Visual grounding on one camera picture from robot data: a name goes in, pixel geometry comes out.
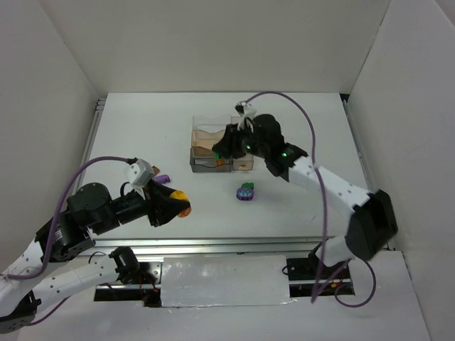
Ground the yellow flower lego piece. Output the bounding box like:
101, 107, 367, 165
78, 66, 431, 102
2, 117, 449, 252
170, 190, 192, 218

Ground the tall clear drawer bin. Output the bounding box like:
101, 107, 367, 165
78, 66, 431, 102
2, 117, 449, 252
230, 115, 256, 172

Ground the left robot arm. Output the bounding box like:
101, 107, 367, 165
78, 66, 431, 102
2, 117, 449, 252
1, 181, 191, 334

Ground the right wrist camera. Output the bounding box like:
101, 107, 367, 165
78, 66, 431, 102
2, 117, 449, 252
235, 102, 257, 131

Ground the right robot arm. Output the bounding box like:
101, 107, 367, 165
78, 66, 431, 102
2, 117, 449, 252
212, 114, 398, 278

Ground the grey tinted plastic bin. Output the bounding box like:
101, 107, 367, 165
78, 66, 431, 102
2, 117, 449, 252
190, 150, 232, 173

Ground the purple lotus lego piece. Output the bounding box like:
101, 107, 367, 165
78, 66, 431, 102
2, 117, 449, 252
235, 187, 255, 201

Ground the green leaf lego brick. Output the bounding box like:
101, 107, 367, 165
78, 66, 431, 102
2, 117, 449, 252
241, 182, 255, 189

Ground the clear plastic bin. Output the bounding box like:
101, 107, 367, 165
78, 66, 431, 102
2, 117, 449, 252
192, 114, 231, 134

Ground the purple lego brick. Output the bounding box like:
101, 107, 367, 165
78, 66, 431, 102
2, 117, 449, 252
153, 174, 171, 184

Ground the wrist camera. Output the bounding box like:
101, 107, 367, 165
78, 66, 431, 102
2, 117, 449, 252
125, 158, 156, 188
235, 102, 257, 131

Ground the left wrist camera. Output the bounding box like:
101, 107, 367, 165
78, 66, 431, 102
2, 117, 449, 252
125, 158, 156, 188

